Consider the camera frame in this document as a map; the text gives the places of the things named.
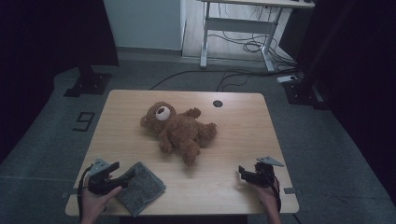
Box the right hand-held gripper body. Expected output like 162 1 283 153
248 156 285 189

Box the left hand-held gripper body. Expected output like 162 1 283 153
88 158 123 196

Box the grey cloth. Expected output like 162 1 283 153
116 161 167 218

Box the brown teddy bear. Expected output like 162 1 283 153
139 101 218 167

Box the person's left hand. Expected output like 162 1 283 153
81 186 123 223

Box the person's right hand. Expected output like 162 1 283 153
253 183 280 217

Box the black stand base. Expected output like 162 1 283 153
283 78 331 110
64 64 112 98

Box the white power strip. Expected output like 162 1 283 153
276 75 298 84

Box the dark curtain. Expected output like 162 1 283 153
295 0 396 200
0 0 120 162

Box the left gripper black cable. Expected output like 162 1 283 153
77 163 94 222

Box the long black floor cable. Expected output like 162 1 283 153
148 68 300 91

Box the tangle of black cables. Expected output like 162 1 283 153
208 3 297 72

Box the white desk frame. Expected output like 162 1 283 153
199 0 316 73

